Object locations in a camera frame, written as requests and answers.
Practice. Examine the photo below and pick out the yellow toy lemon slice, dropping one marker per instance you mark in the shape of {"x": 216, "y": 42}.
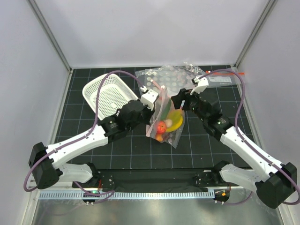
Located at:
{"x": 175, "y": 115}

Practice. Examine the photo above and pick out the far labelled orange zip bag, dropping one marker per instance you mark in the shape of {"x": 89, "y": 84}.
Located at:
{"x": 224, "y": 79}

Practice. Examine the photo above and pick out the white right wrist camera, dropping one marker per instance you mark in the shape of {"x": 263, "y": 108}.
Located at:
{"x": 201, "y": 83}

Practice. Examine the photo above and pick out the aluminium frame post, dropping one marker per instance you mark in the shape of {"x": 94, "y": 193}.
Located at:
{"x": 255, "y": 31}
{"x": 47, "y": 30}

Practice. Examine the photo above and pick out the pink dotted zip bag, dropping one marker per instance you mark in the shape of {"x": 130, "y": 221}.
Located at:
{"x": 173, "y": 78}

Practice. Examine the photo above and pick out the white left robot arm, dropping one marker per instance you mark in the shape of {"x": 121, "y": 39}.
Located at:
{"x": 49, "y": 164}

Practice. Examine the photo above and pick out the left aluminium frame post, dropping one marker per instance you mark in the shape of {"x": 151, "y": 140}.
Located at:
{"x": 47, "y": 30}

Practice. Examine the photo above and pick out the pink zipper clear bag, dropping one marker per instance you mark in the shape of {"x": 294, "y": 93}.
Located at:
{"x": 171, "y": 138}

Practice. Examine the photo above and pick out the green toy chili pepper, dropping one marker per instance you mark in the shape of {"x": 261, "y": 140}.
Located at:
{"x": 166, "y": 110}

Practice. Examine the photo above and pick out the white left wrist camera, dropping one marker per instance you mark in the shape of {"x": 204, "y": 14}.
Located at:
{"x": 148, "y": 97}

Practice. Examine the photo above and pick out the orange maroon toy steak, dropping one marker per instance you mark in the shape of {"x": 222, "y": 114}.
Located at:
{"x": 159, "y": 137}

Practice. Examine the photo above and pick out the slotted metal cable duct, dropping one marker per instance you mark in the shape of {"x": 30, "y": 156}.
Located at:
{"x": 74, "y": 195}

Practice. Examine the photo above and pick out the red toy strawberry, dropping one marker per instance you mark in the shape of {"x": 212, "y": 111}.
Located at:
{"x": 161, "y": 127}

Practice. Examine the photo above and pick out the white perforated plastic basket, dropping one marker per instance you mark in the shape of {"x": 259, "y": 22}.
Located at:
{"x": 114, "y": 93}

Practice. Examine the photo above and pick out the black cutting mat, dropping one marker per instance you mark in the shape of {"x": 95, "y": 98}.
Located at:
{"x": 196, "y": 149}

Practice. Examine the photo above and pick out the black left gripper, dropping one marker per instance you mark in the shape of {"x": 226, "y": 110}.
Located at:
{"x": 150, "y": 113}

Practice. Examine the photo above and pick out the beige toy egg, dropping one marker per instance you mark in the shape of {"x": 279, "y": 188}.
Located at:
{"x": 168, "y": 122}

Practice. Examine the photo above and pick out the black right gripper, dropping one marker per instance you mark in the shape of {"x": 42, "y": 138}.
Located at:
{"x": 184, "y": 94}

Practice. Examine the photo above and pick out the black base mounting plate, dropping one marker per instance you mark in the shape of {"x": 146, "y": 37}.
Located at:
{"x": 183, "y": 180}

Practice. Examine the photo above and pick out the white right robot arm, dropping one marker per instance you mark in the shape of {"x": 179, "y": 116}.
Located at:
{"x": 271, "y": 180}

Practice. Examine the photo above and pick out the yellow toy banana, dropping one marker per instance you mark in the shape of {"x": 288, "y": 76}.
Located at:
{"x": 174, "y": 126}

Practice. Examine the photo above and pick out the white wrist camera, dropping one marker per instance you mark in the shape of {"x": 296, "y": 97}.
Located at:
{"x": 148, "y": 97}
{"x": 201, "y": 83}

